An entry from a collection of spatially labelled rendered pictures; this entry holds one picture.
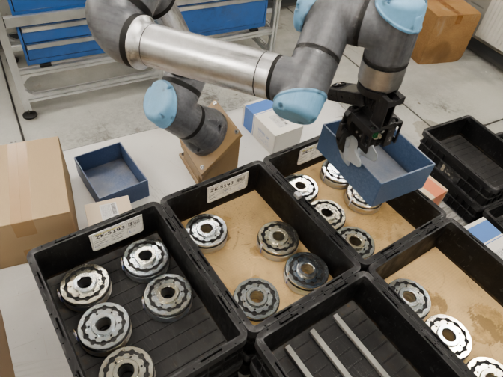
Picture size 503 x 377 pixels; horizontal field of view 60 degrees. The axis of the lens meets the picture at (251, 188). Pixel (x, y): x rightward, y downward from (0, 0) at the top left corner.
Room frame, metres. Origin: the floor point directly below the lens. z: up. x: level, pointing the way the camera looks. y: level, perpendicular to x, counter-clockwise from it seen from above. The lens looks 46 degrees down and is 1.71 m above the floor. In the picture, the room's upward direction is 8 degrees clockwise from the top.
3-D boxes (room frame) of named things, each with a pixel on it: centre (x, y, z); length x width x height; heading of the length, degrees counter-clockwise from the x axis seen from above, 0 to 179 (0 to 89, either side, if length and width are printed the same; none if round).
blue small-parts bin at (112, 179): (0.91, 0.43, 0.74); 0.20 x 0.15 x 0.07; 41
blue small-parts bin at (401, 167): (0.74, -0.25, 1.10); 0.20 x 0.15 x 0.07; 34
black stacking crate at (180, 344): (0.43, 0.21, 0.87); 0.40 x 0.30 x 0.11; 40
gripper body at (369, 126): (0.67, -0.20, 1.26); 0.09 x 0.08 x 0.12; 33
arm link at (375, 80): (0.68, -0.19, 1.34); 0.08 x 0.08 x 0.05
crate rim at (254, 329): (0.62, -0.03, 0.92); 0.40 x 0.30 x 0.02; 40
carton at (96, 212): (0.72, 0.36, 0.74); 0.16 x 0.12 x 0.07; 28
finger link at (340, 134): (0.68, -0.17, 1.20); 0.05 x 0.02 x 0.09; 123
